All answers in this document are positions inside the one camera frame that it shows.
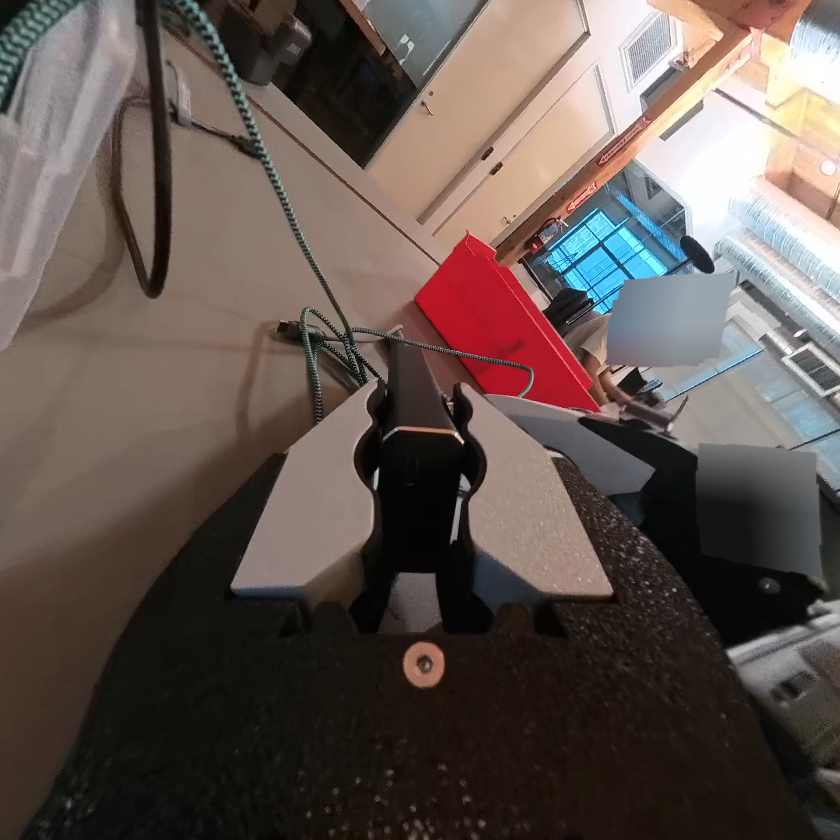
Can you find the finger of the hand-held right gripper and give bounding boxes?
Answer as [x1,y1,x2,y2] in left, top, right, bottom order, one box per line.
[486,392,657,500]

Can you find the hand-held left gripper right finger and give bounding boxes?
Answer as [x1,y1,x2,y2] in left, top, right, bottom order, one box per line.
[449,384,616,611]

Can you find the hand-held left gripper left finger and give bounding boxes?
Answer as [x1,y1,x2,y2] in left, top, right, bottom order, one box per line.
[228,381,398,621]

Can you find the black multiport usb hub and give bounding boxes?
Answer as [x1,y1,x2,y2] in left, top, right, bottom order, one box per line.
[376,340,468,573]

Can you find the red plastic bin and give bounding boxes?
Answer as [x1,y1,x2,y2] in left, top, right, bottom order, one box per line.
[413,230,602,414]

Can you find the black usb cable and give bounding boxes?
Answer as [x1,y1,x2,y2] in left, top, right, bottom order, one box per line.
[110,0,175,301]

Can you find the green braided usb cable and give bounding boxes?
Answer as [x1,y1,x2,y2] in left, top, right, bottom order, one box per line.
[0,0,536,426]

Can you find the black chair with jacket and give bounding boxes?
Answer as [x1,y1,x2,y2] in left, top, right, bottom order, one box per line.
[548,287,595,326]

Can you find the large paned window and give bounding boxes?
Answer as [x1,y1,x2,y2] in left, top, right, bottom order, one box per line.
[525,161,693,309]

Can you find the black floor lamp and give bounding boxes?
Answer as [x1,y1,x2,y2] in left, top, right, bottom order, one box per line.
[679,235,718,274]

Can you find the white double door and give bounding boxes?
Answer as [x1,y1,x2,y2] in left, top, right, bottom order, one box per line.
[420,62,621,236]

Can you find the clear plastic bin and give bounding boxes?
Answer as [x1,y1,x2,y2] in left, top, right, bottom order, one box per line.
[0,0,142,352]

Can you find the dark grey storage box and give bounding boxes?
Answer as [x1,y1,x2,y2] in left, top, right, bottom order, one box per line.
[220,13,314,86]

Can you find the white duct vent grille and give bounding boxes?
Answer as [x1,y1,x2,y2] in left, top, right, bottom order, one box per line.
[784,344,840,398]

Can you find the wooden post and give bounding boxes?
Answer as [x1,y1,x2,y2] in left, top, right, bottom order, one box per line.
[495,0,815,263]

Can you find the white wall vent grille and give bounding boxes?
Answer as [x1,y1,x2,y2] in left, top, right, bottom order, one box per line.
[620,12,681,88]

